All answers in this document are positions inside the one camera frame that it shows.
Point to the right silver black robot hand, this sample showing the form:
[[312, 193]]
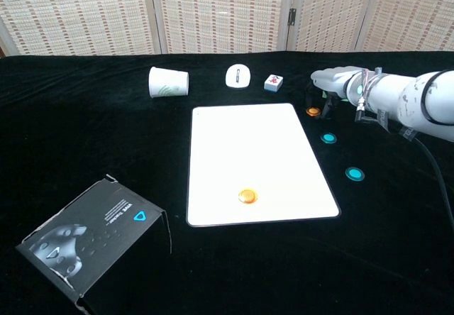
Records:
[[331, 79]]

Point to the teal disc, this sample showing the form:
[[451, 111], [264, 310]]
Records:
[[354, 174], [328, 138]]

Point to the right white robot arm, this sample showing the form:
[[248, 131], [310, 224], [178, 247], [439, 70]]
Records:
[[393, 89]]

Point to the white magnetic board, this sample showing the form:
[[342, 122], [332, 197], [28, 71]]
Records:
[[255, 152]]

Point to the white mahjong tile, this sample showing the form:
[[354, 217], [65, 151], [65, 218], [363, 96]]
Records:
[[274, 82]]

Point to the metal screen hinge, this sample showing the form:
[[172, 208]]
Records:
[[292, 16]]

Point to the white computer mouse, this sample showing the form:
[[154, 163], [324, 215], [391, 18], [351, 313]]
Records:
[[237, 77]]

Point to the woven bamboo folding screen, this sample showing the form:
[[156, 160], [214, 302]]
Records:
[[220, 10]]

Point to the white paper cup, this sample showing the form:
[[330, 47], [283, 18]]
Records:
[[166, 82]]

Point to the black velvet tablecloth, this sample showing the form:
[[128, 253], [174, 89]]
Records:
[[106, 134]]

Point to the black tracker cardboard box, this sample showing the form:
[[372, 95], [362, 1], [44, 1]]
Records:
[[88, 237]]

